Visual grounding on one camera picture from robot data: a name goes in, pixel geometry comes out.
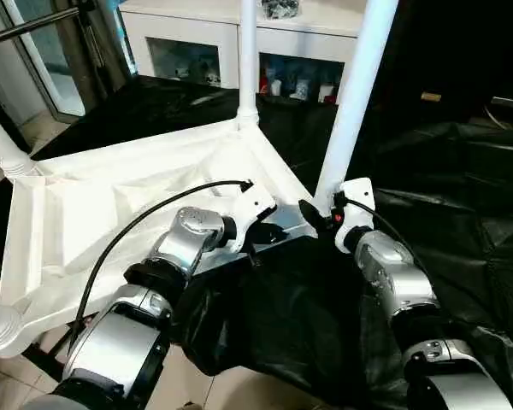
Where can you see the white plastic table top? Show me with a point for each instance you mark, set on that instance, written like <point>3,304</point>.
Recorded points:
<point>111,192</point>

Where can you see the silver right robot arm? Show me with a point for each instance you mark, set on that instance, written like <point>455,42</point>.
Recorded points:
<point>393,265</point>

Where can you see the black mat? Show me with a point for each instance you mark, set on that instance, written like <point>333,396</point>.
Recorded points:
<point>303,307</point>

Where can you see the red bottle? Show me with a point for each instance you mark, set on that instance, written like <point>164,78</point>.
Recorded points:
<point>263,81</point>

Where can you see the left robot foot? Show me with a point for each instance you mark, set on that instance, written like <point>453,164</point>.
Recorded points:
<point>190,405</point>

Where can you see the dark cabinet with gold label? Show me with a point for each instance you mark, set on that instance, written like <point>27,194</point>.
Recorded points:
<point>432,47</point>

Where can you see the blue white patterned jar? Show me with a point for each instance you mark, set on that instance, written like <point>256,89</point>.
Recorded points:
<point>281,7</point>

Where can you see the white glass door cabinet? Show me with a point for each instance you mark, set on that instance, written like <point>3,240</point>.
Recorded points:
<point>188,25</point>

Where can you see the metal framed glass door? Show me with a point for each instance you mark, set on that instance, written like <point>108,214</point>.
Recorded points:
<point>38,55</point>

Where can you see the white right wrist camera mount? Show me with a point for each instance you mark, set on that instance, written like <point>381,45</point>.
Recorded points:
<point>357,200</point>

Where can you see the black metal table frame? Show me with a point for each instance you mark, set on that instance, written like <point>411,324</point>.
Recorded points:
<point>47,354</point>

